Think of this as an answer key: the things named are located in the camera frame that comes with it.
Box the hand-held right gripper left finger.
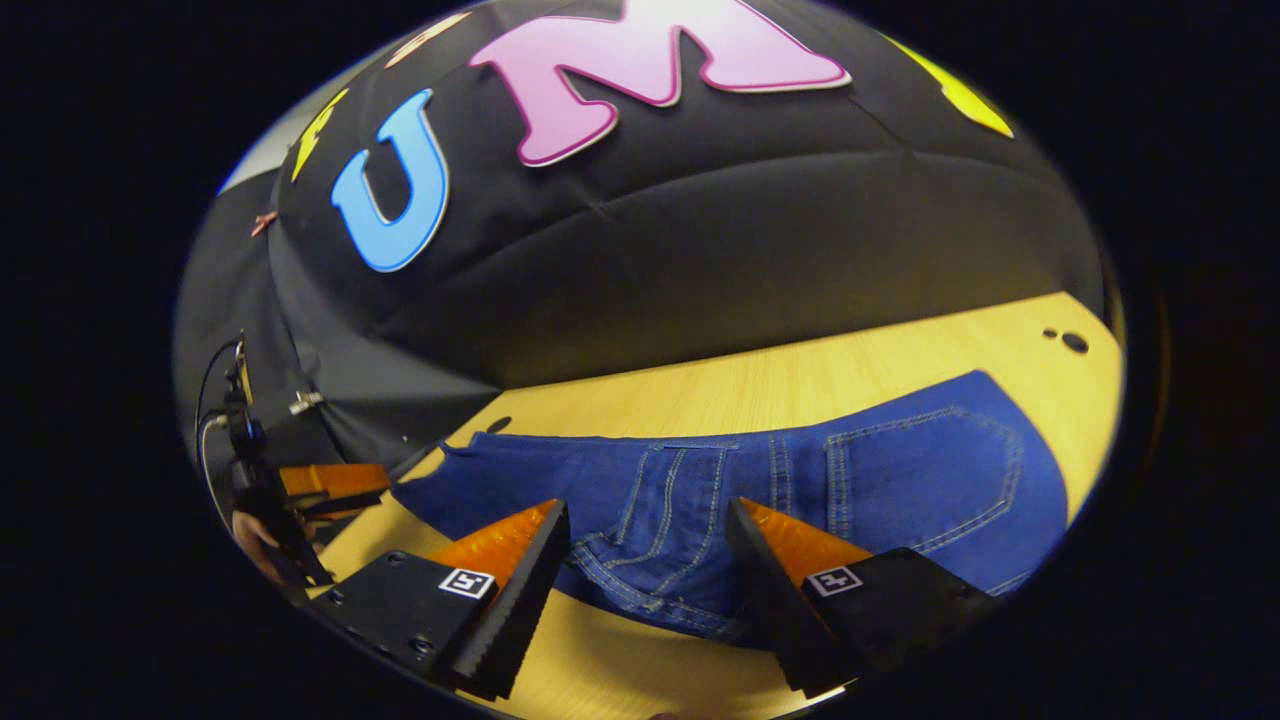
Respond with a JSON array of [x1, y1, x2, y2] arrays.
[[305, 498, 571, 701]]

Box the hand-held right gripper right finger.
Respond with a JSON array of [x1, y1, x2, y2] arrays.
[[725, 497, 1001, 699]]

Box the blue jeans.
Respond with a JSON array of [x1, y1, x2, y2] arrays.
[[390, 370, 1069, 646]]

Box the black backdrop cloth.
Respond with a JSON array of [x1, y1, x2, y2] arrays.
[[175, 0, 1106, 471]]

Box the thin black cable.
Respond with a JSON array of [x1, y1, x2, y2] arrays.
[[193, 338, 246, 521]]

